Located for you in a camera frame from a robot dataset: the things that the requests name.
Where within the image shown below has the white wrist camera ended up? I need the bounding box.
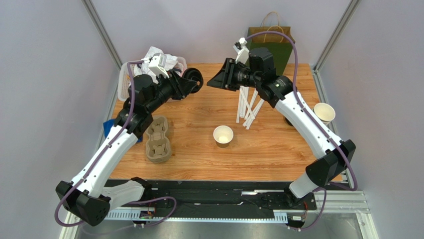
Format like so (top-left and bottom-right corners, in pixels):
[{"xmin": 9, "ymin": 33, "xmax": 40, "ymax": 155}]
[
  {"xmin": 148, "ymin": 53, "xmax": 169, "ymax": 78},
  {"xmin": 233, "ymin": 37, "xmax": 249, "ymax": 64}
]

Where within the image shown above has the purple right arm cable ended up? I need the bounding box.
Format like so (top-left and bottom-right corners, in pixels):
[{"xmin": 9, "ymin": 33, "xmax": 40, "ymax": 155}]
[{"xmin": 243, "ymin": 30, "xmax": 358, "ymax": 232}]

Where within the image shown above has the brown paper coffee cup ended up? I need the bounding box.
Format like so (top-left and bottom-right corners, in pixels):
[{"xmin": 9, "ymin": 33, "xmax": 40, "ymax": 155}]
[{"xmin": 213, "ymin": 125, "xmax": 234, "ymax": 148}]

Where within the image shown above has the white plastic basket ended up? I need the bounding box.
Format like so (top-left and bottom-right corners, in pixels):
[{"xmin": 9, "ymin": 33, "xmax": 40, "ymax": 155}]
[{"xmin": 117, "ymin": 57, "xmax": 188, "ymax": 102}]

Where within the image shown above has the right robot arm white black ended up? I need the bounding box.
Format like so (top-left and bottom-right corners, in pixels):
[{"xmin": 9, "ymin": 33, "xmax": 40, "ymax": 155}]
[{"xmin": 207, "ymin": 48, "xmax": 356, "ymax": 198}]

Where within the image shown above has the black plastic cup lid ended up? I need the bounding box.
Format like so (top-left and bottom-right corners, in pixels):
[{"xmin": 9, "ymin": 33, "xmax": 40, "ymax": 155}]
[{"xmin": 183, "ymin": 68, "xmax": 204, "ymax": 94}]

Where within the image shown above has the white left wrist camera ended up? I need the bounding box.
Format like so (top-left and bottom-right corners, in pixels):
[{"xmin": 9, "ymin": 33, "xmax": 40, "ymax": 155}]
[{"xmin": 148, "ymin": 53, "xmax": 169, "ymax": 78}]

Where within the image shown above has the stack of paper cups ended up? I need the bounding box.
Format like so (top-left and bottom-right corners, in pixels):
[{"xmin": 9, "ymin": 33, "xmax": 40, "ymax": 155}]
[{"xmin": 313, "ymin": 103, "xmax": 336, "ymax": 125}]

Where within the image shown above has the crumpled white cloth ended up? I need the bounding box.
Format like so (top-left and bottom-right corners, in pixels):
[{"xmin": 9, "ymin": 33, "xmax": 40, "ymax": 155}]
[{"xmin": 139, "ymin": 46, "xmax": 178, "ymax": 79}]

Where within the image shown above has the stack of black lids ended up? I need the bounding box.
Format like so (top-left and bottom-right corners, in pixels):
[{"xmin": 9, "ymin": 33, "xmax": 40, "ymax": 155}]
[{"xmin": 285, "ymin": 118, "xmax": 293, "ymax": 126}]

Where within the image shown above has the green paper gift bag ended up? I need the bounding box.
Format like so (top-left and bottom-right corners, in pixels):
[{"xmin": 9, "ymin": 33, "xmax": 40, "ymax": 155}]
[{"xmin": 247, "ymin": 11, "xmax": 295, "ymax": 75}]

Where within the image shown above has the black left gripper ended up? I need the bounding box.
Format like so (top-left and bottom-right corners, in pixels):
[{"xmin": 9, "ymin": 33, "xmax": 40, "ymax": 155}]
[{"xmin": 145, "ymin": 69, "xmax": 197, "ymax": 114}]

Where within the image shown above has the blue cloth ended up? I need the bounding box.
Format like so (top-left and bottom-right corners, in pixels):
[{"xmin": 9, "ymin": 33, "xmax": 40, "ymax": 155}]
[{"xmin": 103, "ymin": 119, "xmax": 144, "ymax": 143}]

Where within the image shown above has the cardboard cup carrier tray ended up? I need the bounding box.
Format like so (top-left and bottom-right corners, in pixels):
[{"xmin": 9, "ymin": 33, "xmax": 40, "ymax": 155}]
[{"xmin": 145, "ymin": 116, "xmax": 172, "ymax": 163}]

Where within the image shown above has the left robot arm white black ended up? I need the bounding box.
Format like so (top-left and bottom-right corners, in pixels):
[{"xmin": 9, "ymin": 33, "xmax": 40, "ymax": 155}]
[{"xmin": 55, "ymin": 68, "xmax": 204, "ymax": 227}]

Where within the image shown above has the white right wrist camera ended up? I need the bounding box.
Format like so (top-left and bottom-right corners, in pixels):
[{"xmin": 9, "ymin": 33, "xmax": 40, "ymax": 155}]
[{"xmin": 233, "ymin": 37, "xmax": 249, "ymax": 64}]

